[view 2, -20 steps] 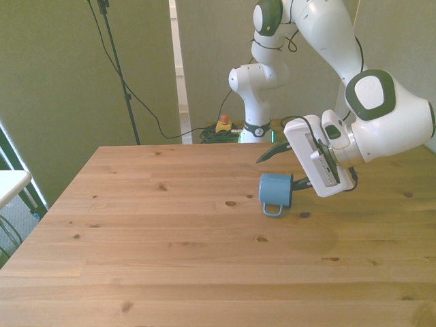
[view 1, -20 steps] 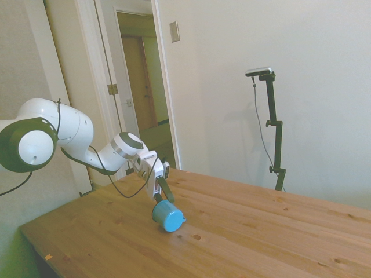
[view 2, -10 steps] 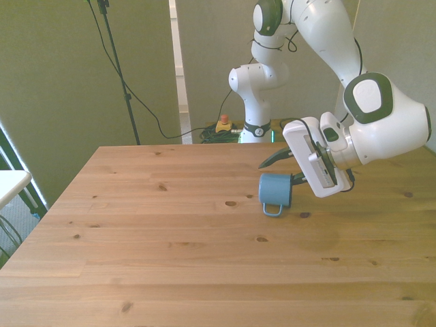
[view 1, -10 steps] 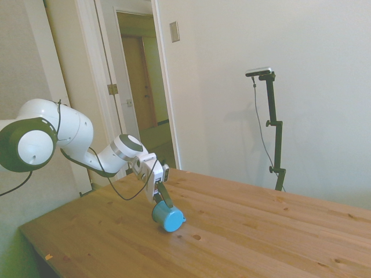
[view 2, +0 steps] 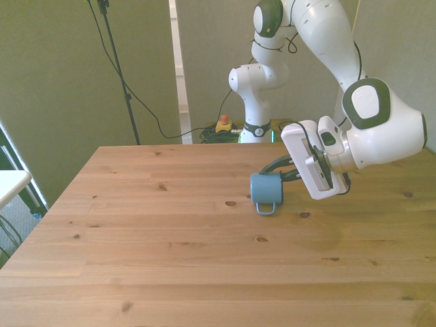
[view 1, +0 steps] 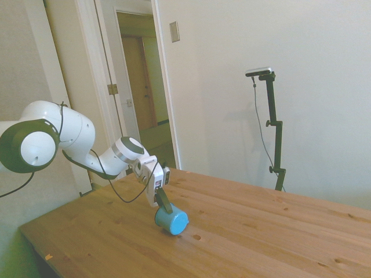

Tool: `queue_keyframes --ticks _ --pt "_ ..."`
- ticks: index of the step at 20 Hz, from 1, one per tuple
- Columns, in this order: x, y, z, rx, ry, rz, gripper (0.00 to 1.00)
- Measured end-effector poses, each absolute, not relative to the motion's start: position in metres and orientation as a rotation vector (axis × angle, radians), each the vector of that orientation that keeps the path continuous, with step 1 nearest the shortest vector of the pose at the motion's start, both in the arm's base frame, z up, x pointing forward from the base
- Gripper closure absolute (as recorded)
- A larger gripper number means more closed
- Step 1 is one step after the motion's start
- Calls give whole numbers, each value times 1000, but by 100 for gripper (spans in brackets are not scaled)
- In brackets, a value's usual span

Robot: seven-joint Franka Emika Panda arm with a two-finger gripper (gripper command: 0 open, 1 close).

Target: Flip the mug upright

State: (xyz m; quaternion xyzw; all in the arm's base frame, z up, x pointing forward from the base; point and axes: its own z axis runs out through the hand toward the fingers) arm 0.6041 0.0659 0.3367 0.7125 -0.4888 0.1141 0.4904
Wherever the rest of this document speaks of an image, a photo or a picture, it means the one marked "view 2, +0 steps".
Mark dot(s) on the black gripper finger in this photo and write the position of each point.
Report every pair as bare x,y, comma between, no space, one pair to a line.
291,176
277,164

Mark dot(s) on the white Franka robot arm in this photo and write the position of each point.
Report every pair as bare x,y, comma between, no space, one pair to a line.
374,112

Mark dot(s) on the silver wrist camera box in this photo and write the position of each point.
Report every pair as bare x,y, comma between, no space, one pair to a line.
320,168

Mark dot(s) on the blue enamel mug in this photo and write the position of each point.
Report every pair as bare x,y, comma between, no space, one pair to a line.
265,189

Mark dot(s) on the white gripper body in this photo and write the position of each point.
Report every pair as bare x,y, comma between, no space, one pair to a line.
299,153

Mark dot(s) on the yellow emergency stop button box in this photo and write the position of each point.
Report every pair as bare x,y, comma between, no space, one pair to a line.
224,125

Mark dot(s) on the white side table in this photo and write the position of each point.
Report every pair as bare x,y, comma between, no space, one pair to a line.
12,185

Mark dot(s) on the white vertical frame strip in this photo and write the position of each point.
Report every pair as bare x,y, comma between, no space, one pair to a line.
180,68

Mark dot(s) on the black tripod stand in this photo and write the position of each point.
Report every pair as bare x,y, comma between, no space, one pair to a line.
117,68

